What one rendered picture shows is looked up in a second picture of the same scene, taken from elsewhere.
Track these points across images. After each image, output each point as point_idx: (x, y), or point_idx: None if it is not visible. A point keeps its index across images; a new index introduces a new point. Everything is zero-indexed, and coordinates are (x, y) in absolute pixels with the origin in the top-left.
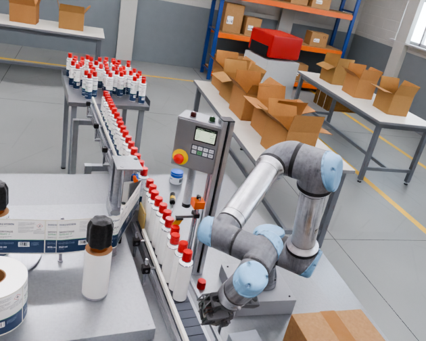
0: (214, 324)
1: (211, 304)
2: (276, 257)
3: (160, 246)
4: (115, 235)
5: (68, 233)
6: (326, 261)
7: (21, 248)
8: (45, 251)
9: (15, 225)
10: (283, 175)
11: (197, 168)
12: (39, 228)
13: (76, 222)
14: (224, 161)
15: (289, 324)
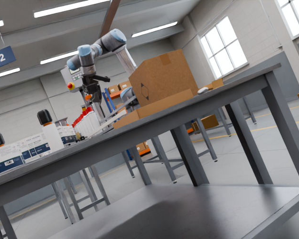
0: (99, 100)
1: (82, 77)
2: (96, 47)
3: (85, 129)
4: (62, 137)
5: (38, 142)
6: None
7: None
8: (32, 156)
9: None
10: (104, 51)
11: (80, 85)
12: (23, 144)
13: (39, 134)
14: None
15: (130, 82)
